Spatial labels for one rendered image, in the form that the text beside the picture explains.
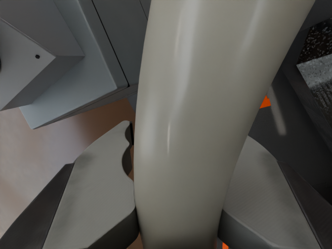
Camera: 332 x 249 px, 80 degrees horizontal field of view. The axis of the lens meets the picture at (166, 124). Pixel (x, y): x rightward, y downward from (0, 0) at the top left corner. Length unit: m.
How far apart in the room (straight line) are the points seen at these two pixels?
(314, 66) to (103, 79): 0.59
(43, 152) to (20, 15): 1.93
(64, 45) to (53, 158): 1.83
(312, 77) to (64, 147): 1.94
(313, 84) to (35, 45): 0.73
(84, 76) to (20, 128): 1.95
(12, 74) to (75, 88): 0.15
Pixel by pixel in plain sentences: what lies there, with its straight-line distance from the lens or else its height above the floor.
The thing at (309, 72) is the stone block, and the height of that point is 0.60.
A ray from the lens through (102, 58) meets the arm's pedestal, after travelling 0.57.
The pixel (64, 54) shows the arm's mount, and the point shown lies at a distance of 0.55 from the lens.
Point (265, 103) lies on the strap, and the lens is 1.32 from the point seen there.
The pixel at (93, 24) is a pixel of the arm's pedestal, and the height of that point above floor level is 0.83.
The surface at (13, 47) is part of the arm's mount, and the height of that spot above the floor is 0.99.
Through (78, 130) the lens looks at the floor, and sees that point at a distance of 1.93.
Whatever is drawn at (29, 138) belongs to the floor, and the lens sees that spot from 2.46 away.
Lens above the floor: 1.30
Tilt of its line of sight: 63 degrees down
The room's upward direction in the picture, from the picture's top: 132 degrees counter-clockwise
